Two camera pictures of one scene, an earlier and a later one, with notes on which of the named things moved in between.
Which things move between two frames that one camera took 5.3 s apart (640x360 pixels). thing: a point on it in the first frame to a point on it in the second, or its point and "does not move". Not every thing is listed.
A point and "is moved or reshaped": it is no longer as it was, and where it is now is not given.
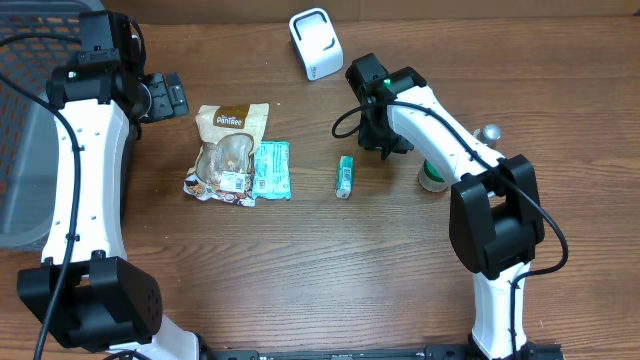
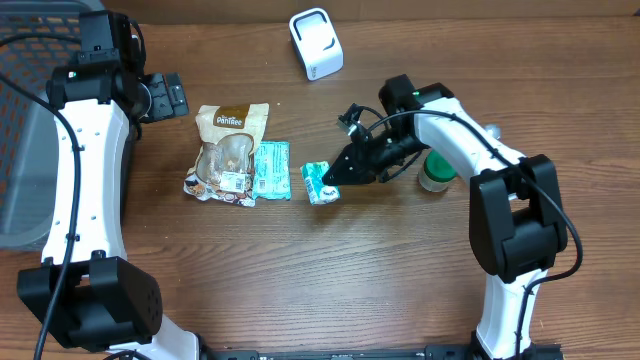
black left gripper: x=170 y=103 does not move
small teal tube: x=345 y=176 is moved or reshaped
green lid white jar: x=429 y=178 does not move
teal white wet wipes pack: x=272 y=173 does not move
